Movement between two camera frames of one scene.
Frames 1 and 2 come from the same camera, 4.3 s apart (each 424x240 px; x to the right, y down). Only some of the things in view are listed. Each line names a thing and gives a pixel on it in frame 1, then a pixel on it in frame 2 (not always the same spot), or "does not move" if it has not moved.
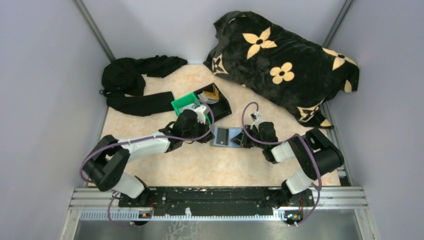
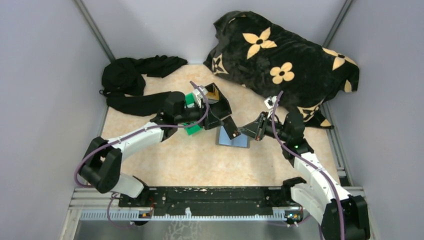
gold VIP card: [211, 95] does not move
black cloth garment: [123, 82] does not move
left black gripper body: [199, 130] -> [190, 115]
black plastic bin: [220, 109] does not move
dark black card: [222, 136] -> [231, 128]
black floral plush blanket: [295, 73] does not move
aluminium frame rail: [93, 204] does not move
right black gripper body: [246, 143] -> [264, 127]
